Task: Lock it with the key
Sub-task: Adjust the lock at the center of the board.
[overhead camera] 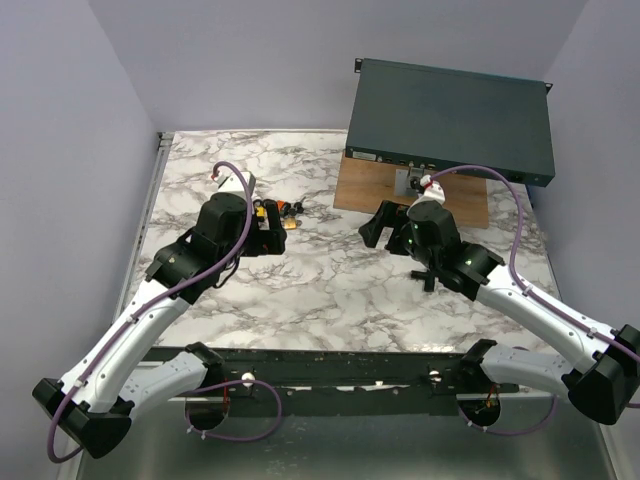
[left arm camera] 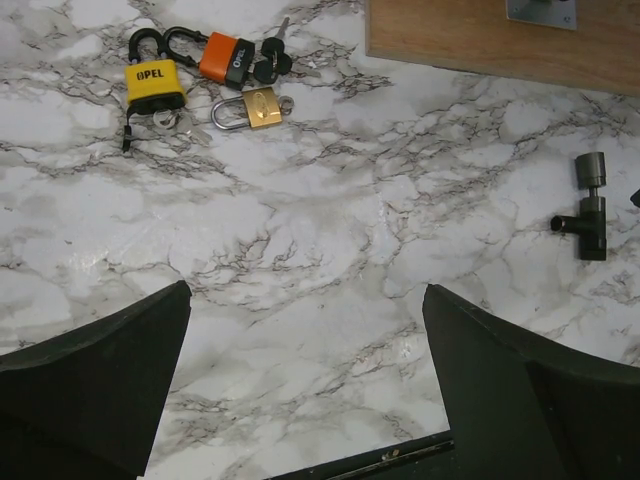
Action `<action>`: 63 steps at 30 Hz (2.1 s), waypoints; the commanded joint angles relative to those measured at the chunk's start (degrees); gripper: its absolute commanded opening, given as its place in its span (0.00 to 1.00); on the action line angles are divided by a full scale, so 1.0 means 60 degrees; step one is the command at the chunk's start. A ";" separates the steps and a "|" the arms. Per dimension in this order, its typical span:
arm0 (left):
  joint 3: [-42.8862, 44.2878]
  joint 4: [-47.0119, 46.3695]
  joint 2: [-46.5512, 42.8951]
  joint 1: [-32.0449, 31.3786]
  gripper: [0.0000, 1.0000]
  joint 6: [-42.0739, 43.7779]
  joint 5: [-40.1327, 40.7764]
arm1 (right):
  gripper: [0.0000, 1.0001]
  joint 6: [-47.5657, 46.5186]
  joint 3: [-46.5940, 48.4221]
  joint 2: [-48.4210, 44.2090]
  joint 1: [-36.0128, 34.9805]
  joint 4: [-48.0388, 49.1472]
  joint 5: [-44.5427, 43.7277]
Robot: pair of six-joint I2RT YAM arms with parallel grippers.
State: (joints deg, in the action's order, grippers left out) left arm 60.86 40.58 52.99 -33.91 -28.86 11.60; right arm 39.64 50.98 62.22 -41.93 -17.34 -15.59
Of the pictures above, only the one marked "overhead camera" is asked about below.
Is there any yellow padlock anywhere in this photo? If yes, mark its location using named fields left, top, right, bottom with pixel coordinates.
left=253, top=199, right=267, bottom=221

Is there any brass padlock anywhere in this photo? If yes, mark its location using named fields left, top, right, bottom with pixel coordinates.
left=283, top=215, right=300, bottom=230

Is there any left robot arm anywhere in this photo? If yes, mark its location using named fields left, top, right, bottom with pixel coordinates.
left=32, top=192, right=287, bottom=463

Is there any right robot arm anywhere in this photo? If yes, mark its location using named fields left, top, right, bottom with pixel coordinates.
left=359, top=201, right=639, bottom=425

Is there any black T-shaped tool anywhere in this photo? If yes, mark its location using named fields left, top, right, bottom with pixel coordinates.
left=410, top=270, right=437, bottom=293

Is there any wooden board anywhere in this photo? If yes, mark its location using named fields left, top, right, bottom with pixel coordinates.
left=333, top=155, right=489, bottom=229

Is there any grey lock mount bracket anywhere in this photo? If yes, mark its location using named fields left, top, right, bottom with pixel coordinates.
left=394, top=167, right=429, bottom=200

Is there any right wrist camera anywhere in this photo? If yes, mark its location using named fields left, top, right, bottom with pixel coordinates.
left=417, top=175, right=446, bottom=205

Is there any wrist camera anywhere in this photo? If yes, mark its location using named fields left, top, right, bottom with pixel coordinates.
left=218, top=171, right=256, bottom=199
left=417, top=175, right=446, bottom=205

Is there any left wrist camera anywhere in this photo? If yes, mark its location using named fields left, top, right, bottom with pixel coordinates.
left=218, top=171, right=256, bottom=199

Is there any dark green network switch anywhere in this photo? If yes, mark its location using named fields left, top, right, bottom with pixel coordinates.
left=345, top=58, right=555, bottom=187

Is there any aluminium side rail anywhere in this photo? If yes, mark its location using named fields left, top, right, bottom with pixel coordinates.
left=112, top=131, right=175, bottom=322

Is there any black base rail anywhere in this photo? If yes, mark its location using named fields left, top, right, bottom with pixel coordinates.
left=144, top=342, right=518, bottom=418

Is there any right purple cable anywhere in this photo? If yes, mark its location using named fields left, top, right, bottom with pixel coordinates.
left=429, top=164, right=640, bottom=436

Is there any purple cable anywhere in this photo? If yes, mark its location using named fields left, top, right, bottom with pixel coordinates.
left=429, top=164, right=640, bottom=436
left=46, top=161, right=283, bottom=463

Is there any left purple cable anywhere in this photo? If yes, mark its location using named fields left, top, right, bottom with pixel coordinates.
left=46, top=161, right=283, bottom=463

